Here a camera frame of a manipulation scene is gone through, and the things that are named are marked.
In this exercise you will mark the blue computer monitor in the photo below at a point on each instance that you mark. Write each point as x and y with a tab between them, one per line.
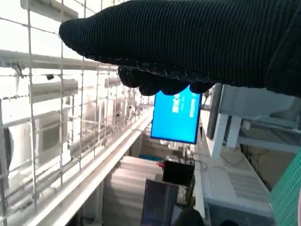
174	124

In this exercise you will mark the pink bowl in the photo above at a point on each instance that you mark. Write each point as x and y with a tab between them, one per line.
299	216

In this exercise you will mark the dark grey panel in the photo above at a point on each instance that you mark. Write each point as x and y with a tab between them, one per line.
160	202

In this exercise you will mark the black equipment box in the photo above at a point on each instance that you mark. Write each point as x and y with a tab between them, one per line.
178	174

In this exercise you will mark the white perforated appliance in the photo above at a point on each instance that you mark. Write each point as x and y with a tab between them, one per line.
235	183

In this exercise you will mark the green cutting mat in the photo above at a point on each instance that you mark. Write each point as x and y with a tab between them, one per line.
289	188

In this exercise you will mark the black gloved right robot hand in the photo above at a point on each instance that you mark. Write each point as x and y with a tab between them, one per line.
188	40

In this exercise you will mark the white ceiling pipe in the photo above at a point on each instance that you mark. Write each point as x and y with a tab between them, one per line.
58	61

